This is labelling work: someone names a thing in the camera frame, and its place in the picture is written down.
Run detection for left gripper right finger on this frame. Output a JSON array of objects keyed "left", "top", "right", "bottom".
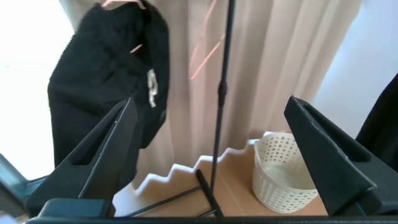
[{"left": 284, "top": 95, "right": 398, "bottom": 218}]

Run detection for white laundry basket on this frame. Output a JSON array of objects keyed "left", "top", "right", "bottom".
[{"left": 252, "top": 131, "right": 320, "bottom": 215}]

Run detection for black clothes rack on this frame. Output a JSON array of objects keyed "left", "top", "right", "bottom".
[{"left": 124, "top": 0, "right": 237, "bottom": 218}]

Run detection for beige curtain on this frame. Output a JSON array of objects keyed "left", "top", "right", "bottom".
[{"left": 58, "top": 0, "right": 362, "bottom": 191}]

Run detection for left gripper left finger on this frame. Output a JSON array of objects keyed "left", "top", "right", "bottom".
[{"left": 24, "top": 96, "right": 138, "bottom": 218}]

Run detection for pink clothes hanger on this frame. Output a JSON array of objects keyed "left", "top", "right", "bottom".
[
  {"left": 188, "top": 0, "right": 226, "bottom": 81},
  {"left": 101, "top": 0, "right": 147, "bottom": 54}
]

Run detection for black garment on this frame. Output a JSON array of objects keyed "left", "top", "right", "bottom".
[{"left": 355, "top": 73, "right": 398, "bottom": 174}]

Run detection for black shorts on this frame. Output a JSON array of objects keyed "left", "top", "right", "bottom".
[{"left": 47, "top": 0, "right": 170, "bottom": 189}]

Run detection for window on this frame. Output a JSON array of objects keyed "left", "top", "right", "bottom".
[{"left": 0, "top": 0, "right": 75, "bottom": 216}]

